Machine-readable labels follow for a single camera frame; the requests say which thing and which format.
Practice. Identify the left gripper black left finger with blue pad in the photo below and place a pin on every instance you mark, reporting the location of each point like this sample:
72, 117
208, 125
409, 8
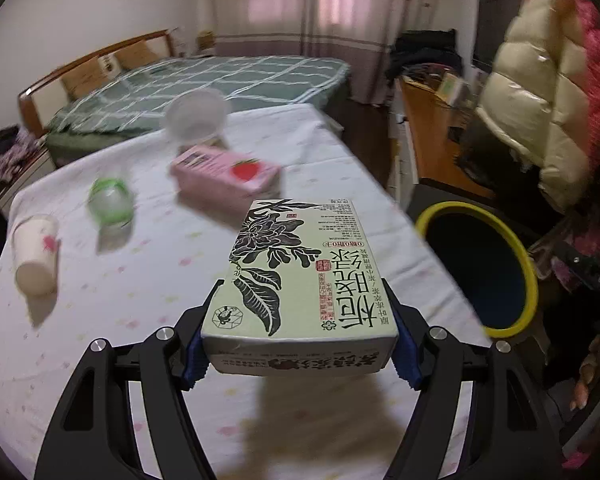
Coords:
91, 434

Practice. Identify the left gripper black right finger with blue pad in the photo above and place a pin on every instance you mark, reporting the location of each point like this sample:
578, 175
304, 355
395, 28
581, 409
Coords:
508, 435

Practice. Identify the green tea drink carton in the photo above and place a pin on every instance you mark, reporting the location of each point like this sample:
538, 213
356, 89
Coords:
302, 296

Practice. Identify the yellow rimmed trash bin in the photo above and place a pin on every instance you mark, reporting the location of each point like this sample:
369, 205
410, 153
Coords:
488, 263

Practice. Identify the person's hand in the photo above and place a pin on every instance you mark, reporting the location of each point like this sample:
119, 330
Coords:
589, 374

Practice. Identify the white dotted table cloth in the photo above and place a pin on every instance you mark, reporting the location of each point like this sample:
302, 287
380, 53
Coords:
123, 283

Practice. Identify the white paper cup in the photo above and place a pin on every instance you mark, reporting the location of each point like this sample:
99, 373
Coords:
35, 244

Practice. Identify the green capped plastic bottle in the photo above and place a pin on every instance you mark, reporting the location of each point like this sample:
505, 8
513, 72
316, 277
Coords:
110, 202

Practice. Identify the pink strawberry milk carton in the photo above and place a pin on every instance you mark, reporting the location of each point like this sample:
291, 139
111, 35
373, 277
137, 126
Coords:
224, 179

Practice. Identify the orange wooden desk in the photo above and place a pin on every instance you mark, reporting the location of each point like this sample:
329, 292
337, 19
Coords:
429, 119

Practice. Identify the cream puffer jacket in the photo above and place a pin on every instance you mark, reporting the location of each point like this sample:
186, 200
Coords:
534, 100

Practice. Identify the wooden headboard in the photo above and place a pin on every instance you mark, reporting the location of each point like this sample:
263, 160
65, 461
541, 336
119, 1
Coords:
40, 102

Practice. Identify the clear plastic cup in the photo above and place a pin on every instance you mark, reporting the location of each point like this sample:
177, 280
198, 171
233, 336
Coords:
196, 117

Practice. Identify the brown left pillow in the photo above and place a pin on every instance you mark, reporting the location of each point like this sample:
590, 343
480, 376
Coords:
84, 79

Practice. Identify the brown pillow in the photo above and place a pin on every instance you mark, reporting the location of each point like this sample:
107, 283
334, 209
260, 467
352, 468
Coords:
135, 56
84, 79

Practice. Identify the brown right pillow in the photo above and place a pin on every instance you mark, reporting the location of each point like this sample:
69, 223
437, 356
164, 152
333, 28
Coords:
135, 56

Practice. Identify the black clothes heap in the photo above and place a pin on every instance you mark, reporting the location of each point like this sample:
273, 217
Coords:
416, 47

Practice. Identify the black television screen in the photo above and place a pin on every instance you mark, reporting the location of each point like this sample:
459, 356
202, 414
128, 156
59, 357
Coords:
493, 19

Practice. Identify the pink striped curtain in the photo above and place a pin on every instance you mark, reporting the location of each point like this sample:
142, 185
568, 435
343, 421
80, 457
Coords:
313, 27

